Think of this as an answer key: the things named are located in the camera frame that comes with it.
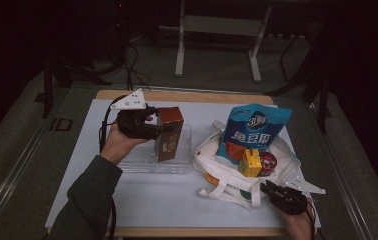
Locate black floor cables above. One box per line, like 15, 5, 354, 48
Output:
109, 41, 152, 92

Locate black floor stand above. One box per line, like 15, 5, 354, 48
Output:
34, 56, 113, 120

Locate person's right hand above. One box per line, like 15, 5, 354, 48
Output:
281, 197, 322, 240

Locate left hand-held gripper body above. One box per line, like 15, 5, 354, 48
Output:
109, 88, 162, 141

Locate red can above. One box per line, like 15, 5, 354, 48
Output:
257, 151, 278, 178

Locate brown carton box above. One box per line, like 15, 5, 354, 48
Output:
153, 106, 185, 163

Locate person's left hand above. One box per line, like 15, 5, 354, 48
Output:
99, 114, 155, 166

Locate floor socket plate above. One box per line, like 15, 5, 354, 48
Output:
49, 117, 74, 132

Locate white metal stand frame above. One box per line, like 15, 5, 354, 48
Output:
174, 0, 273, 84

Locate white table mat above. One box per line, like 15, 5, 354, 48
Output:
45, 98, 321, 230

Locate blue snack pouch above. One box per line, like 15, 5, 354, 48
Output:
215, 103, 294, 166

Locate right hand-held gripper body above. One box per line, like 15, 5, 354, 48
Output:
269, 175, 327, 216

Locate white tote bag coloured shapes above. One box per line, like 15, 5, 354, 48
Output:
191, 119, 304, 212

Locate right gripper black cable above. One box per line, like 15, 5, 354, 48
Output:
304, 195, 317, 240

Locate metal floor rail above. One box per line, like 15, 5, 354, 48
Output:
316, 125, 375, 240
0, 108, 63, 236

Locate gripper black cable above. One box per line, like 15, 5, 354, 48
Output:
304, 195, 317, 240
98, 94, 129, 240

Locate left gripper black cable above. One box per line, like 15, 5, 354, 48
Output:
98, 94, 129, 240

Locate clear plastic tray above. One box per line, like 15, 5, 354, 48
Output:
114, 123, 194, 175

